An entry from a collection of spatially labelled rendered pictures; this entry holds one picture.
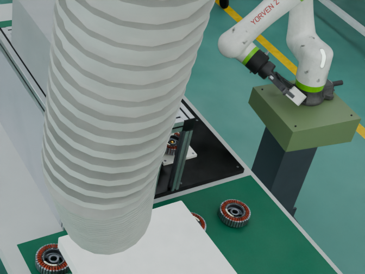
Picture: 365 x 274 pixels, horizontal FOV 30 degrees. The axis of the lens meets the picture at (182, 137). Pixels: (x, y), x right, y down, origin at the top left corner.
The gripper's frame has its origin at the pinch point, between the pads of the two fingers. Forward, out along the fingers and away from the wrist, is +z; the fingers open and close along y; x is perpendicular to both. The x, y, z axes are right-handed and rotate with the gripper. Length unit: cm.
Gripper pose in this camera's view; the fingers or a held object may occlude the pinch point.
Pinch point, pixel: (300, 99)
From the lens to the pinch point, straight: 281.8
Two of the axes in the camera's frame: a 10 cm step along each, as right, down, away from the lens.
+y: 2.7, -1.6, 9.5
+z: 7.4, 6.6, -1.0
